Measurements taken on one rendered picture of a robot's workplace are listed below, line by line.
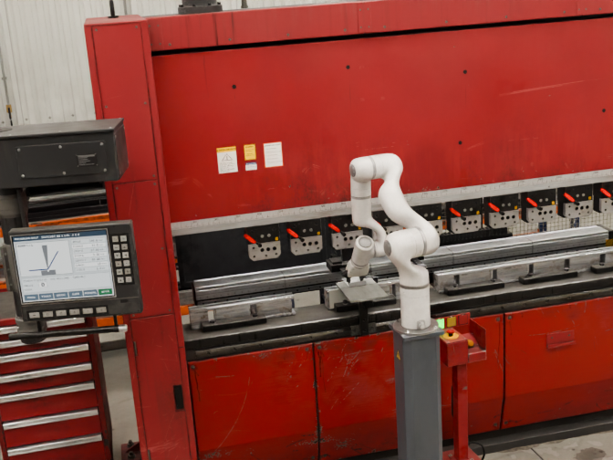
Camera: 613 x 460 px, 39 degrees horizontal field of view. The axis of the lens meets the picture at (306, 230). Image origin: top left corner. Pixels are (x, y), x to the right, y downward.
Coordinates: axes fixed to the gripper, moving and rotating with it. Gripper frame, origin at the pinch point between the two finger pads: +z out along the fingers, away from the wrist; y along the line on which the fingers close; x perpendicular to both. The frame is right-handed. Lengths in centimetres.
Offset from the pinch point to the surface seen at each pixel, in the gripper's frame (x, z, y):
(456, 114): -49, -55, -54
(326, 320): 16.6, 6.1, 17.4
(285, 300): 2.0, 8.0, 33.5
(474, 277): 3, 10, -63
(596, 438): 76, 70, -123
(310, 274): -19.3, 22.8, 15.2
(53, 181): -5, -93, 127
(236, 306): 2, 7, 57
